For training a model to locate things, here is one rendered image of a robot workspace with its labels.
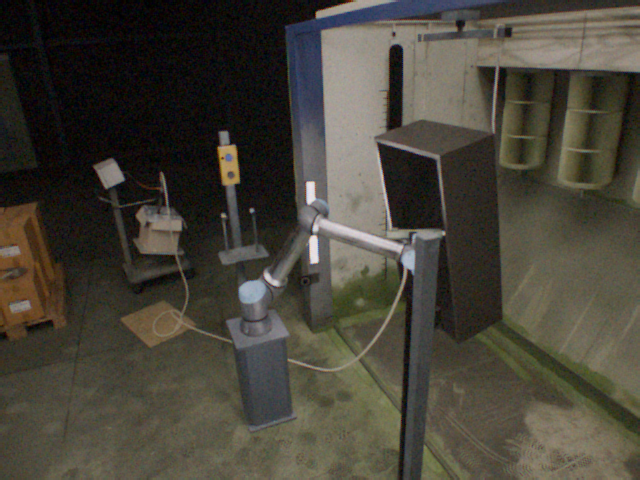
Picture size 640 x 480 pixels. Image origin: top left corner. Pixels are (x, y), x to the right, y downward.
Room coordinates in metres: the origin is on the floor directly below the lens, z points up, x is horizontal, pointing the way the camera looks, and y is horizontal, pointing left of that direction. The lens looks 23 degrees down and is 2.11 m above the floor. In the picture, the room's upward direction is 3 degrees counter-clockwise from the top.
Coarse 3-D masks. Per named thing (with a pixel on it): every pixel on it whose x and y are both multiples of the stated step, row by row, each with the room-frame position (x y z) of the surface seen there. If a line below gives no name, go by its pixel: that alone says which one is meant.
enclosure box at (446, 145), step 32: (416, 128) 2.57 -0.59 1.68; (448, 128) 2.43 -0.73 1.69; (384, 160) 2.63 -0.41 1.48; (416, 160) 2.72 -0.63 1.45; (448, 160) 2.07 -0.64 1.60; (480, 160) 2.16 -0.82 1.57; (384, 192) 2.62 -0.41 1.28; (416, 192) 2.73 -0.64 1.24; (448, 192) 2.08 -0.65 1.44; (480, 192) 2.16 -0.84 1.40; (416, 224) 2.73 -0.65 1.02; (448, 224) 2.08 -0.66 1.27; (480, 224) 2.17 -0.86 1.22; (448, 256) 2.11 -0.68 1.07; (480, 256) 2.18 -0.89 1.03; (448, 288) 2.71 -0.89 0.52; (480, 288) 2.20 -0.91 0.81; (448, 320) 2.38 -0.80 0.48; (480, 320) 2.21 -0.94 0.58
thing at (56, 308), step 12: (60, 264) 4.27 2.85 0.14; (60, 276) 3.97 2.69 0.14; (60, 288) 3.71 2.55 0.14; (48, 300) 3.48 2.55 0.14; (60, 300) 3.47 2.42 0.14; (48, 312) 3.27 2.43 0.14; (60, 312) 3.26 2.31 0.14; (24, 324) 3.12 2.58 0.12; (60, 324) 3.25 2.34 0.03; (12, 336) 3.07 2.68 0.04; (24, 336) 3.11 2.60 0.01
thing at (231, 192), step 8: (224, 136) 3.01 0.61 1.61; (232, 192) 3.01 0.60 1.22; (232, 200) 3.01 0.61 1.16; (232, 208) 3.01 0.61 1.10; (232, 216) 3.00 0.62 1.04; (232, 224) 3.00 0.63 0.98; (232, 232) 3.01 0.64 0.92; (240, 232) 3.02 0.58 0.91; (240, 240) 3.02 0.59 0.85; (240, 264) 3.01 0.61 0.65; (240, 272) 3.00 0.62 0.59; (240, 280) 3.00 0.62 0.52
